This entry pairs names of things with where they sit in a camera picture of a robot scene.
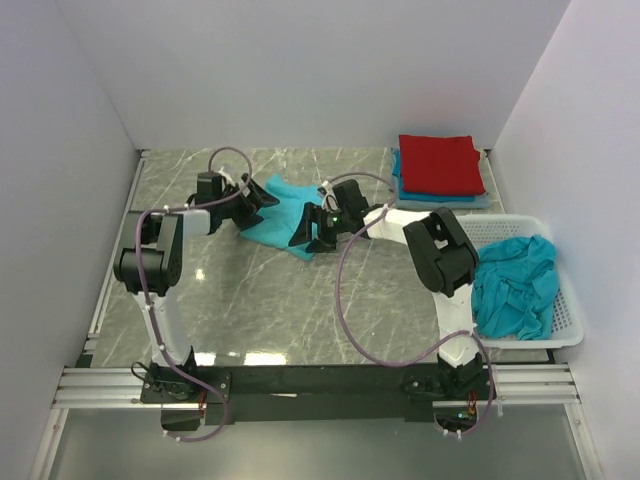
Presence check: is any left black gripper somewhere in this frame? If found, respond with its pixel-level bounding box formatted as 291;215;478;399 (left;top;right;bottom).
217;175;280;232

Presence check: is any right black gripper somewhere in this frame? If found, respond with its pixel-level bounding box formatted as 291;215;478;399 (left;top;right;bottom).
289;203;350;255

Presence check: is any light blue t-shirt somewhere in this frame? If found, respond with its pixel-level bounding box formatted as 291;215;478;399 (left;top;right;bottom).
240;174;321;261

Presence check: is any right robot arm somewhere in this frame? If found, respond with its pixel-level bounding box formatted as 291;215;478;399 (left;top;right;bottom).
288;180;480;399

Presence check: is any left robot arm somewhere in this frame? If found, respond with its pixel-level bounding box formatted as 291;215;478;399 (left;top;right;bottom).
113;172;280;402

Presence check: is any red folded t-shirt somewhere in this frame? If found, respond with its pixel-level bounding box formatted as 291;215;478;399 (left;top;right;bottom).
399;134;486;197

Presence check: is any grey-blue folded t-shirt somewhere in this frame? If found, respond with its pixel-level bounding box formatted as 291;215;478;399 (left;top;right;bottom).
391;178;489;211

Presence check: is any black base beam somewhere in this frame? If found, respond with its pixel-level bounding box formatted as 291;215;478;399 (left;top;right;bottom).
140;358;494;431

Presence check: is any teal t-shirt in basket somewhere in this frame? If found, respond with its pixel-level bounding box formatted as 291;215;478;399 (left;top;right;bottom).
471;235;559;341

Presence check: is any white plastic basket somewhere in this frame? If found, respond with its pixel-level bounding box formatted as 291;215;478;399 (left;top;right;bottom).
457;214;584;350

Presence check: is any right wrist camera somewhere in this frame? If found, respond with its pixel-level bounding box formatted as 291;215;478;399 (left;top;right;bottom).
318;181;339;212

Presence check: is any aluminium rail frame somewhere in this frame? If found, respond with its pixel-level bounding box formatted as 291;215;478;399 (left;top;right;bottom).
53;148;579;410

